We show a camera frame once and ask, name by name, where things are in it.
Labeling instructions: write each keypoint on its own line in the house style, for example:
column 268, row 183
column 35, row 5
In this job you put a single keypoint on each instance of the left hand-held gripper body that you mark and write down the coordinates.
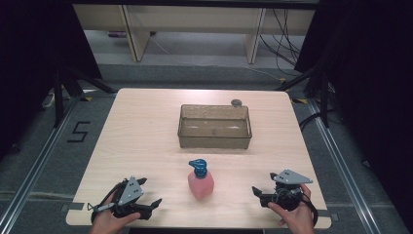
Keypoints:
column 130, row 191

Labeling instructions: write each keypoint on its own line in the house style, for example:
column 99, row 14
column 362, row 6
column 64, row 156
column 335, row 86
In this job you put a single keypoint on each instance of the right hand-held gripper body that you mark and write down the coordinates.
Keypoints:
column 289, row 191

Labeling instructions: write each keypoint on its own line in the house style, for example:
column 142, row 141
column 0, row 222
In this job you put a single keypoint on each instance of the pink bottle with blue pump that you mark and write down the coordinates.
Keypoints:
column 200, row 183

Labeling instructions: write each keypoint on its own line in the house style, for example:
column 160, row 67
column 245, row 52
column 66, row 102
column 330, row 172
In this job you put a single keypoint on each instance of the clear brown plastic bin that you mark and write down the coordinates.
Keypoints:
column 214, row 127

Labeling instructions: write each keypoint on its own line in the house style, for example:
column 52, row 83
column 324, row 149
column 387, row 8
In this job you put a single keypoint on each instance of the person's right hand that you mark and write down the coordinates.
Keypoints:
column 297, row 219

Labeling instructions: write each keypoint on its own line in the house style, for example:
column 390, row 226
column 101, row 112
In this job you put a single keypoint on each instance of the person's left hand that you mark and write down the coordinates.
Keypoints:
column 108, row 222

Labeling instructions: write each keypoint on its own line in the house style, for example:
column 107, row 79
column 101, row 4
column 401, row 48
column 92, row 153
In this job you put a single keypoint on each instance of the yellow black tape marker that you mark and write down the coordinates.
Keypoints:
column 300, row 101

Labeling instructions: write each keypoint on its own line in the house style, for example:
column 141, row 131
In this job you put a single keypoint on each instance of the small grey round disc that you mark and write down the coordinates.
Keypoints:
column 236, row 103

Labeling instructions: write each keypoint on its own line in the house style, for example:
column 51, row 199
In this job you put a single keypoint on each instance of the black metal stand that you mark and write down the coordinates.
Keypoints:
column 60, row 97
column 319, row 94

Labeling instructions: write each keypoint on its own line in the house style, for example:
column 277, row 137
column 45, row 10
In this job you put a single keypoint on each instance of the dark curtain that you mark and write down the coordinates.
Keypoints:
column 39, row 65
column 373, row 81

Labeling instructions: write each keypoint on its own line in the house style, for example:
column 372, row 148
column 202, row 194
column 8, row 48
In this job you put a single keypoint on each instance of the light wooden furniture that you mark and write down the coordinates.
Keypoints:
column 195, row 22

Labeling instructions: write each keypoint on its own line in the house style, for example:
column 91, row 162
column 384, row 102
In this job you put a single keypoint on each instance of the aluminium floor rail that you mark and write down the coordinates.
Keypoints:
column 35, row 165
column 344, row 169

